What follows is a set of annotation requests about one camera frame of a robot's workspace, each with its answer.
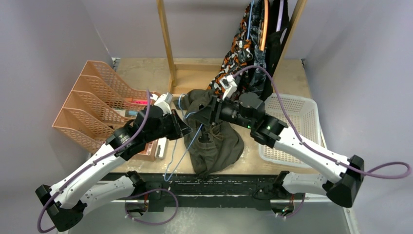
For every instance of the peach plastic file organizer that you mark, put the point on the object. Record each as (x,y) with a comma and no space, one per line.
(97,105)

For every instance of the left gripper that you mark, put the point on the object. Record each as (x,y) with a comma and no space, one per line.
(179,128)

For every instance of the purple hanger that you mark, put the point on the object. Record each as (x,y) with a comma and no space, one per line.
(280,16)

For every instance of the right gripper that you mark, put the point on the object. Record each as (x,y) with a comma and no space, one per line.
(220,104)

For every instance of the orange camouflage shorts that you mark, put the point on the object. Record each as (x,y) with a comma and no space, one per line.
(239,56)

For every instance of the white stapler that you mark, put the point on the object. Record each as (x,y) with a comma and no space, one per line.
(161,147)

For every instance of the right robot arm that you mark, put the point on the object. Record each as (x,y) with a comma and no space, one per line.
(338,176)

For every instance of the wooden clothes rack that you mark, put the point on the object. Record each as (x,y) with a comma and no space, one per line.
(187,76)

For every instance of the grey camouflage shorts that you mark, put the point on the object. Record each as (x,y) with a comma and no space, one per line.
(257,76)

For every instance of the pink highlighter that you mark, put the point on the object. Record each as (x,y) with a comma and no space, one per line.
(140,102)

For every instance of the black garment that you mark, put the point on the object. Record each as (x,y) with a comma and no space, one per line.
(273,40)

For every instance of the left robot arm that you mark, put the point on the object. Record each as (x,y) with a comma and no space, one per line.
(96,161)

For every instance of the orange hanger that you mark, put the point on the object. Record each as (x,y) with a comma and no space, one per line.
(264,25)

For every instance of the blue wire hanger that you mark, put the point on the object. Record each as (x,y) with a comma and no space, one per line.
(184,115)

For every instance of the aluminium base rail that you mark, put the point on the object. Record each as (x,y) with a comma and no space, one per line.
(260,192)

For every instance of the olive green shorts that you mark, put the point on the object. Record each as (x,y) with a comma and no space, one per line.
(212,148)

